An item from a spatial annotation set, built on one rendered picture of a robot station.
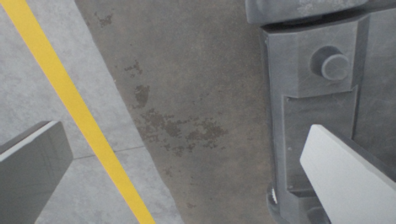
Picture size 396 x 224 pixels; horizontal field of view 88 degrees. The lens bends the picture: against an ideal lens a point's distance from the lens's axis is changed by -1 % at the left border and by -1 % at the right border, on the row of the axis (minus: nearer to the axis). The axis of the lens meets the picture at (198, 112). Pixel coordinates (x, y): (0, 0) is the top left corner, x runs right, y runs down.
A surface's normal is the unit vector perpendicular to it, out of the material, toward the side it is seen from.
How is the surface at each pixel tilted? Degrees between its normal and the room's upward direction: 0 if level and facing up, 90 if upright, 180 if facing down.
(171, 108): 0
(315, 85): 0
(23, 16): 0
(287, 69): 45
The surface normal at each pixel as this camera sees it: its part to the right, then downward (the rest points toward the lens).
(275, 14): -0.67, 0.48
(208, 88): -0.12, 0.47
